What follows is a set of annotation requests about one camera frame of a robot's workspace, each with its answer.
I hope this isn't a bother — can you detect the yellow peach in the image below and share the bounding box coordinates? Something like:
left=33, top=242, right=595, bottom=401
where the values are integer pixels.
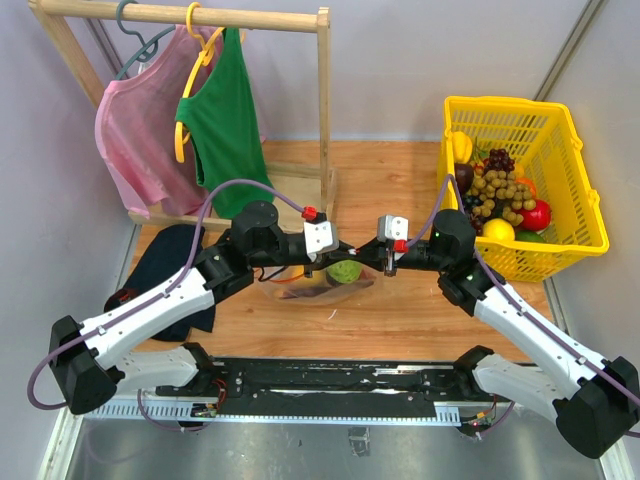
left=285, top=266, right=304, bottom=280

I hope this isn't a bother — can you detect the clear zip top bag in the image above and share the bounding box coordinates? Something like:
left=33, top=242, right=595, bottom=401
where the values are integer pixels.
left=254, top=263, right=378, bottom=306

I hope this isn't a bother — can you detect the green custard apple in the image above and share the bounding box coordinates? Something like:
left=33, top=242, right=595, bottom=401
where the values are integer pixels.
left=325, top=260, right=362, bottom=285

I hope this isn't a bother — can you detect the dark purple bell pepper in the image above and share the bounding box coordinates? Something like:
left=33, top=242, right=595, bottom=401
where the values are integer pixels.
left=279, top=286, right=331, bottom=300

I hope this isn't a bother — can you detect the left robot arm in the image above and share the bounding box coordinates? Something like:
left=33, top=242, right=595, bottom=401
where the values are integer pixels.
left=46, top=201, right=355, bottom=415

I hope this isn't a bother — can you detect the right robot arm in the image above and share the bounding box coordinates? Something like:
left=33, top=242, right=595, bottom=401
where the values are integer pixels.
left=355, top=209, right=639, bottom=459

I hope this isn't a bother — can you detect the green tank top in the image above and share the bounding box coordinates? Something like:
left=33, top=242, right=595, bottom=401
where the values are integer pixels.
left=176, top=28, right=272, bottom=192

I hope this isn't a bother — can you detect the wooden clothes rack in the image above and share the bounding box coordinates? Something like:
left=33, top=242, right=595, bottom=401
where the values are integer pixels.
left=28, top=1, right=338, bottom=216

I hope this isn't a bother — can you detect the yellow lemon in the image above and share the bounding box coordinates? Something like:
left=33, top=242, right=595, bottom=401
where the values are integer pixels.
left=482, top=218, right=516, bottom=242

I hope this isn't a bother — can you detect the dark navy cloth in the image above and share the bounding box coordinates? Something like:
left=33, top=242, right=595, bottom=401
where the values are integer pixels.
left=103, top=225, right=216, bottom=342

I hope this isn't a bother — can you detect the brown longan bunch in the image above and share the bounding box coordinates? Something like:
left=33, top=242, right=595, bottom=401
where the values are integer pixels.
left=463, top=170, right=537, bottom=226

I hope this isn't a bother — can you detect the yellow bell pepper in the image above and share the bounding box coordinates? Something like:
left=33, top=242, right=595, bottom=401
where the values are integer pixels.
left=451, top=131, right=474, bottom=163

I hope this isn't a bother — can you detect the dark grape bunch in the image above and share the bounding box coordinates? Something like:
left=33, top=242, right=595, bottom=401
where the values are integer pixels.
left=485, top=149, right=515, bottom=173

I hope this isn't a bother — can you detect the yellow hanger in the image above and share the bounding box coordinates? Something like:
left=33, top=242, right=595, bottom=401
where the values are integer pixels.
left=174, top=1, right=227, bottom=164

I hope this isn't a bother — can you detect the red apple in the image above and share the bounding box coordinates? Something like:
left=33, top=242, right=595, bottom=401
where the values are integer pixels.
left=520, top=200, right=552, bottom=231

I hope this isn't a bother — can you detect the yellow plastic basket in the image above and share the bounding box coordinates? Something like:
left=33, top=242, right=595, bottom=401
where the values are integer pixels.
left=437, top=96, right=609, bottom=282

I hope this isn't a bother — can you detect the pink shirt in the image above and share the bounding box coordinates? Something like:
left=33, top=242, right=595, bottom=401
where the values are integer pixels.
left=95, top=25, right=207, bottom=218

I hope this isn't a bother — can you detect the teal hanger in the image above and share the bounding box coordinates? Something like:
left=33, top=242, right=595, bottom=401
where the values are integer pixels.
left=114, top=0, right=177, bottom=81

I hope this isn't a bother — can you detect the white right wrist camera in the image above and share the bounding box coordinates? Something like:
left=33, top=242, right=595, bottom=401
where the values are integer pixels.
left=376, top=214, right=409, bottom=254

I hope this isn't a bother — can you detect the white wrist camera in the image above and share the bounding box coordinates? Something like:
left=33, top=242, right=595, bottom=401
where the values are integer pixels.
left=301, top=206, right=339, bottom=261
left=376, top=214, right=409, bottom=254

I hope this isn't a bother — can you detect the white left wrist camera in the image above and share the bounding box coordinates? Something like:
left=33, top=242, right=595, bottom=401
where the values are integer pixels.
left=301, top=206, right=339, bottom=261

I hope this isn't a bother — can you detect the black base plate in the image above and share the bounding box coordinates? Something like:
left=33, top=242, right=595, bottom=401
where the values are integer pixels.
left=155, top=357, right=495, bottom=421

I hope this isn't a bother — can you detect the aluminium rail frame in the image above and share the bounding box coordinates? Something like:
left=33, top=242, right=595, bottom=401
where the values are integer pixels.
left=37, top=349, right=636, bottom=480

